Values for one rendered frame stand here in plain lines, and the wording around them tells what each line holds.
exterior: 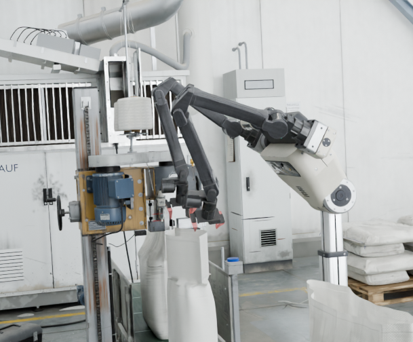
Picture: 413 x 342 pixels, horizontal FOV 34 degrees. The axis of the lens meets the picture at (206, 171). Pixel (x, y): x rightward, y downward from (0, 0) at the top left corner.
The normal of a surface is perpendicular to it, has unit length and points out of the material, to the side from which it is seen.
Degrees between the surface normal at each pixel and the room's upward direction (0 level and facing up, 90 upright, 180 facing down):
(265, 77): 90
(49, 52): 90
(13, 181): 90
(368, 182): 90
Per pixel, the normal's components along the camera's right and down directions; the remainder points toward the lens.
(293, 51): 0.25, 0.04
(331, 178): 0.58, 0.43
